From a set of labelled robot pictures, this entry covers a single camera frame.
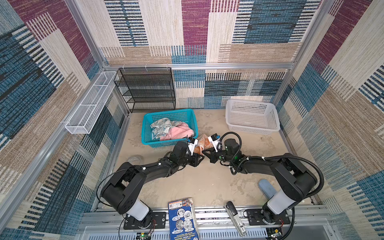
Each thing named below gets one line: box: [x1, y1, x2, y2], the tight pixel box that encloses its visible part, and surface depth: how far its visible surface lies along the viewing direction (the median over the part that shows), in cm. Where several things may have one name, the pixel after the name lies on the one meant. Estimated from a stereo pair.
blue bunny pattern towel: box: [150, 118, 184, 140], surface depth 104 cm
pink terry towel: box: [159, 122, 195, 141], surface depth 101 cm
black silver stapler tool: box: [225, 201, 247, 237], surface depth 72 cm
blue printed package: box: [168, 197, 199, 240], surface depth 73 cm
